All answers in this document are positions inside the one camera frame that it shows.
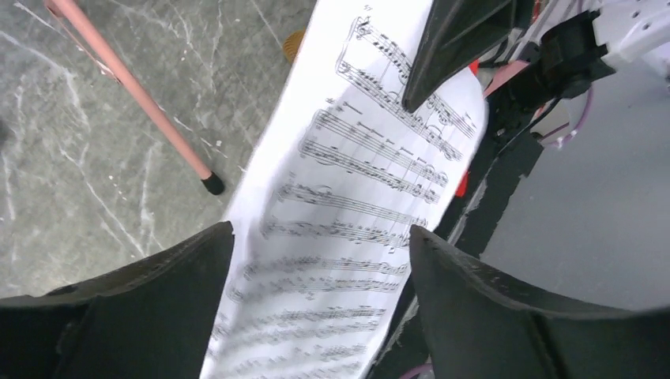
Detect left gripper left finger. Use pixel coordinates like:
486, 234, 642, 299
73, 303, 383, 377
1, 222, 235, 378

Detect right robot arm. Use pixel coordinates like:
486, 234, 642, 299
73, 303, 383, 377
401, 1, 669, 142

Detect pink music stand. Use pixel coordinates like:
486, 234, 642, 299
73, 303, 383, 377
44, 0, 225, 196

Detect white sheet music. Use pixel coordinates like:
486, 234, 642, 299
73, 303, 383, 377
201, 1, 487, 378

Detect gold toy microphone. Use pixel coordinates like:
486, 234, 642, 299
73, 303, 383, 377
282, 29, 306, 65

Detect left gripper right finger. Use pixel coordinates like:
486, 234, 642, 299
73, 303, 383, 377
409, 226, 669, 378

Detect red sheet music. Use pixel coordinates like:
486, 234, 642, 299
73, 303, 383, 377
455, 60, 480, 197

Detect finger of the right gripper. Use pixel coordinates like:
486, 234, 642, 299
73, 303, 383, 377
401, 0, 516, 113

